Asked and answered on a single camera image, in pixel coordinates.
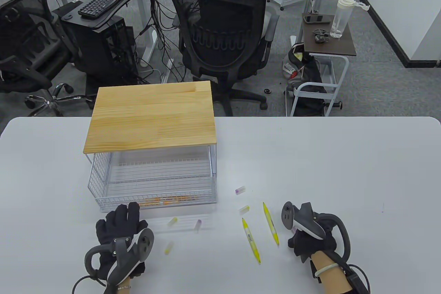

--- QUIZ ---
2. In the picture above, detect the person's right hand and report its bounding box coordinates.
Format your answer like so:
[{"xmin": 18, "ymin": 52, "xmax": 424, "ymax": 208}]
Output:
[{"xmin": 288, "ymin": 229, "xmax": 337, "ymax": 263}]

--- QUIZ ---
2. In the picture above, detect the person's left hand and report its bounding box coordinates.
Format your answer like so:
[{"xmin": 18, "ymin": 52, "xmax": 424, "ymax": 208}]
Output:
[{"xmin": 95, "ymin": 202, "xmax": 154, "ymax": 286}]

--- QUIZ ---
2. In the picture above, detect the white wire drawer basket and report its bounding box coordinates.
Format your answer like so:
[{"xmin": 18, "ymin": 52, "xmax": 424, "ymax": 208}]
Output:
[{"xmin": 88, "ymin": 151, "xmax": 218, "ymax": 213}]

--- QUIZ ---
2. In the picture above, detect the yellow double-ended highlighter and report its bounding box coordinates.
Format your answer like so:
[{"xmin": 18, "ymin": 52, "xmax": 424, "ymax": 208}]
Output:
[
  {"xmin": 242, "ymin": 217, "xmax": 261, "ymax": 264},
  {"xmin": 263, "ymin": 202, "xmax": 280, "ymax": 247}
]

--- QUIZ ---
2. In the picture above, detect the person's left forearm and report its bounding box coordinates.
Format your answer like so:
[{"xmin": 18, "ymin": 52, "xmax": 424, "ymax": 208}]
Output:
[{"xmin": 115, "ymin": 277, "xmax": 133, "ymax": 294}]

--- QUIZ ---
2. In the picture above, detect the white bangle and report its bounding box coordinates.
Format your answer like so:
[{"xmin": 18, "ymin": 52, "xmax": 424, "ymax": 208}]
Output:
[{"xmin": 315, "ymin": 263, "xmax": 340, "ymax": 277}]

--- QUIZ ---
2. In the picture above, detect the black bag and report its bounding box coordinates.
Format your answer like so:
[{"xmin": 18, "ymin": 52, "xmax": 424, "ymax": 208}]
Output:
[{"xmin": 283, "ymin": 42, "xmax": 328, "ymax": 117}]

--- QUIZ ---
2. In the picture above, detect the black computer tower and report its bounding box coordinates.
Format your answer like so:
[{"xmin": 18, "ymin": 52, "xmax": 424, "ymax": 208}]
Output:
[{"xmin": 62, "ymin": 15, "xmax": 138, "ymax": 96}]

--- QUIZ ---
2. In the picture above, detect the brown-topped white side table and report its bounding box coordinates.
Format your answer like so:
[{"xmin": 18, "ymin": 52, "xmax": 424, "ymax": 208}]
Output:
[{"xmin": 289, "ymin": 12, "xmax": 357, "ymax": 118}]

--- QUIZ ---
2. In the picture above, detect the black mesh office chair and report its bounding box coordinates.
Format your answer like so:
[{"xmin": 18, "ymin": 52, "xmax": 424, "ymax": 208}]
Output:
[
  {"xmin": 0, "ymin": 0, "xmax": 95, "ymax": 117},
  {"xmin": 166, "ymin": 0, "xmax": 279, "ymax": 117}
]

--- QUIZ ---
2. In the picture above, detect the clear water bottle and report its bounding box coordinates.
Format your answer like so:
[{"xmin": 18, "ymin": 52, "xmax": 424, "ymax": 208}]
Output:
[{"xmin": 330, "ymin": 0, "xmax": 370, "ymax": 39}]

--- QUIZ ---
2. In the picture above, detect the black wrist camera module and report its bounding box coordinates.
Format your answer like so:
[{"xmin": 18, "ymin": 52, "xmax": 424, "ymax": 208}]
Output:
[{"xmin": 309, "ymin": 260, "xmax": 322, "ymax": 284}]

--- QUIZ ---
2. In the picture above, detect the black strapped forearm box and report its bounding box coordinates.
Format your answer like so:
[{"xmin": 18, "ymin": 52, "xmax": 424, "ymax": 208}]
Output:
[{"xmin": 345, "ymin": 265, "xmax": 371, "ymax": 294}]

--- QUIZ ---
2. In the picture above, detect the black cable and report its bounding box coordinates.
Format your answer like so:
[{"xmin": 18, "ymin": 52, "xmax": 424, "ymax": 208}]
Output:
[{"xmin": 72, "ymin": 273, "xmax": 107, "ymax": 294}]

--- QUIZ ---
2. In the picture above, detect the wooden-topped white wire shelf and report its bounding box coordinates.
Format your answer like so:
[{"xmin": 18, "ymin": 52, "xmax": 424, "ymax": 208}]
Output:
[{"xmin": 83, "ymin": 81, "xmax": 218, "ymax": 203}]

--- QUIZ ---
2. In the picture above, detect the tangle of black cables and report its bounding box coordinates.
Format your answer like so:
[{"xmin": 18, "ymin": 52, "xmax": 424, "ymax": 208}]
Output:
[{"xmin": 136, "ymin": 0, "xmax": 193, "ymax": 82}]

